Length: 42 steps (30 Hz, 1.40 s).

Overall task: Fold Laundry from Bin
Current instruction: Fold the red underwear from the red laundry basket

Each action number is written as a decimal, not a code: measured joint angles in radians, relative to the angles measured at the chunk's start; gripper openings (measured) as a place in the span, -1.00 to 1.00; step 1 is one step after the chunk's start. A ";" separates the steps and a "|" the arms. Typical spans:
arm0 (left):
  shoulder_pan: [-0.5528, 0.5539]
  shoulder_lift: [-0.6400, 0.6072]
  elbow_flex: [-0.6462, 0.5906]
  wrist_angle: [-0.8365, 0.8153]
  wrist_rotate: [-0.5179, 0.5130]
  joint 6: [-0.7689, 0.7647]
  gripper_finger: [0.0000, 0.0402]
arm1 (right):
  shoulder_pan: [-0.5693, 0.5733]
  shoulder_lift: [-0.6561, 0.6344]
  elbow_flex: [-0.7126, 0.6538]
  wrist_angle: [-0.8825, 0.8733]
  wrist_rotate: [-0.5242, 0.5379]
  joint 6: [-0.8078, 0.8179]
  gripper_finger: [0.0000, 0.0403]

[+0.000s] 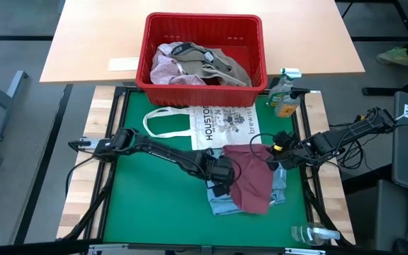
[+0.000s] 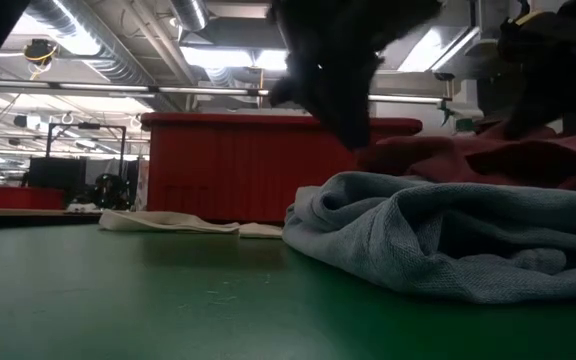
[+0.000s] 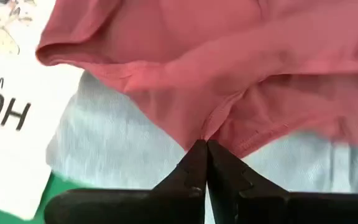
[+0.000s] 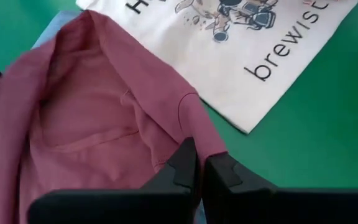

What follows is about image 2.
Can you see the silver ventilation duct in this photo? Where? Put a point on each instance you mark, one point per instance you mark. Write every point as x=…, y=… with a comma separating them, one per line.
x=113, y=60
x=190, y=12

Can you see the black metal stand frame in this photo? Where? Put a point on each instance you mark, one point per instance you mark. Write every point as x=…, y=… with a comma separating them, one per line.
x=88, y=126

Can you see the long ceiling light bar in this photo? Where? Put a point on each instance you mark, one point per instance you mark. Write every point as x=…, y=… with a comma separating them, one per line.
x=103, y=87

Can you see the red plastic laundry bin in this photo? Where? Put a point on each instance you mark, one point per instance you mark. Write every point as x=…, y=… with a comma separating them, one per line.
x=218, y=170

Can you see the person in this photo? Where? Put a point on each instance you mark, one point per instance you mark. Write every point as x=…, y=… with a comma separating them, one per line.
x=108, y=190

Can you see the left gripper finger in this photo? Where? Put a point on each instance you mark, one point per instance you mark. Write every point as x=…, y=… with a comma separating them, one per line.
x=295, y=90
x=348, y=105

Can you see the small white cloth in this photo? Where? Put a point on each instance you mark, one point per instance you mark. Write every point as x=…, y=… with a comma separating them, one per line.
x=80, y=206

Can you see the black monitor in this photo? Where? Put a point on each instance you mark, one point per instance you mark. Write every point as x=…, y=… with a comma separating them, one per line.
x=58, y=172

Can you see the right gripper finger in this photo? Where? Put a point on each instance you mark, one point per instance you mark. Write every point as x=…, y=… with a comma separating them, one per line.
x=528, y=115

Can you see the spray bottle with green label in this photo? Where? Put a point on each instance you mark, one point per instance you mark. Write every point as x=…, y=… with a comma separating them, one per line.
x=464, y=125

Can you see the light blue towel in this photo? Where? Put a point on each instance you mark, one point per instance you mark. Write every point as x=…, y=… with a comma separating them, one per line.
x=418, y=240

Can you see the red background table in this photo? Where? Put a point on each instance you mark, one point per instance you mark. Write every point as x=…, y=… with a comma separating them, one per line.
x=23, y=197

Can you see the light wooden table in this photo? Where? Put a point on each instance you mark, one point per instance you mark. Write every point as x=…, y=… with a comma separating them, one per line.
x=28, y=212

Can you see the maroon cloth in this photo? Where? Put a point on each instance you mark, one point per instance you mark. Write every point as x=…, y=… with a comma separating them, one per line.
x=518, y=150

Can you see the cream printed tote bag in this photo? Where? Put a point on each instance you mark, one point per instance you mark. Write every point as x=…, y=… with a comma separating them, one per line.
x=158, y=220

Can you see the green table mat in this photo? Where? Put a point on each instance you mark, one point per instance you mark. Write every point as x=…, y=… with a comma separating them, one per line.
x=118, y=300

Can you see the bright ceiling light panel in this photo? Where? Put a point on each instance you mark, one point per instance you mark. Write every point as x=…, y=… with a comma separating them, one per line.
x=218, y=57

